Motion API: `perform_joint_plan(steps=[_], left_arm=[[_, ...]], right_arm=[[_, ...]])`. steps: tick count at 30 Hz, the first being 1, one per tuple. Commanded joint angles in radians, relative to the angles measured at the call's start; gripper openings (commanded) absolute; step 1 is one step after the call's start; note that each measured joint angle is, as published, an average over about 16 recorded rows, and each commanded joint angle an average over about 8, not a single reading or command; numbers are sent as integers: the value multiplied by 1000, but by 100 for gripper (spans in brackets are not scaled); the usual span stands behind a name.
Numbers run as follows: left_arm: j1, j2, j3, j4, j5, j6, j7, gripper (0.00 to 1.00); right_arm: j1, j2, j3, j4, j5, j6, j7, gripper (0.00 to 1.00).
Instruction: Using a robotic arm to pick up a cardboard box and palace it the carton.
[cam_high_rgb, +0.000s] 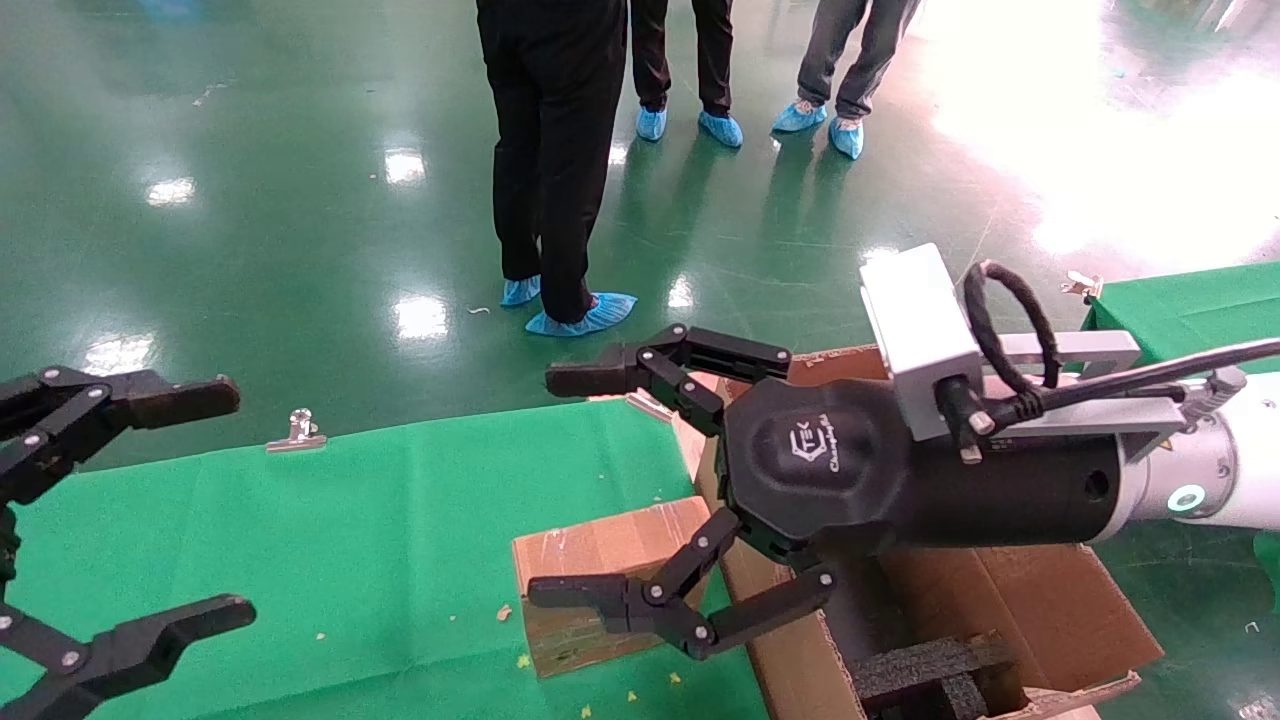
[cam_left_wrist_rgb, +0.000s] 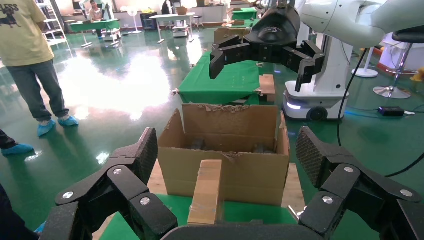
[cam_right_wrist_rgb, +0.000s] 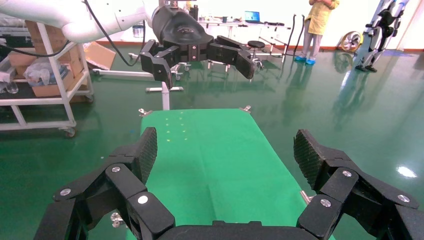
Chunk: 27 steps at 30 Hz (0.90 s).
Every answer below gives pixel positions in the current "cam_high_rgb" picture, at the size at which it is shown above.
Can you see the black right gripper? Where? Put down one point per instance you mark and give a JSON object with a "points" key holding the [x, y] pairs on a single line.
{"points": [[830, 460]]}

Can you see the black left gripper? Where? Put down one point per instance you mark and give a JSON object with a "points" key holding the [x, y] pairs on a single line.
{"points": [[6, 550]]}

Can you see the small brown cardboard box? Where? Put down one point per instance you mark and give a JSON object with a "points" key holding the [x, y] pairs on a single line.
{"points": [[590, 560]]}

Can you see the large open cardboard carton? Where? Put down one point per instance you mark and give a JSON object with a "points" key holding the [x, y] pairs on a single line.
{"points": [[1050, 610]]}

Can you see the silver binder clip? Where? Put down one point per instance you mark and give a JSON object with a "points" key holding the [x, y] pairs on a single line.
{"points": [[648, 405], [298, 435], [1082, 286]]}

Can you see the blue shoe cover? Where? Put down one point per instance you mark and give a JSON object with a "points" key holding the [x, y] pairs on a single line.
{"points": [[846, 138], [590, 315], [800, 117], [722, 130], [520, 291], [651, 124]]}

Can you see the person in wide black trousers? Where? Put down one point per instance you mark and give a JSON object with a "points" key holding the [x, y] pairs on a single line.
{"points": [[560, 120]]}

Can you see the black foam insert block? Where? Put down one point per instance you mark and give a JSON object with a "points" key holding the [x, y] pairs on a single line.
{"points": [[930, 670]]}

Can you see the person in slim black trousers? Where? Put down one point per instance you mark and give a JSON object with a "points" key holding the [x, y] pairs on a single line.
{"points": [[715, 50]]}

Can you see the person in grey jeans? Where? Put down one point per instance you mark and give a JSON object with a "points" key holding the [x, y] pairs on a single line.
{"points": [[870, 50]]}

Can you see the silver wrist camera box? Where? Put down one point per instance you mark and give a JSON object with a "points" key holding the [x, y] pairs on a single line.
{"points": [[915, 330]]}

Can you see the silver camera mount bracket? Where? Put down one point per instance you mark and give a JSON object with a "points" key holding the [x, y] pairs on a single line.
{"points": [[1080, 350]]}

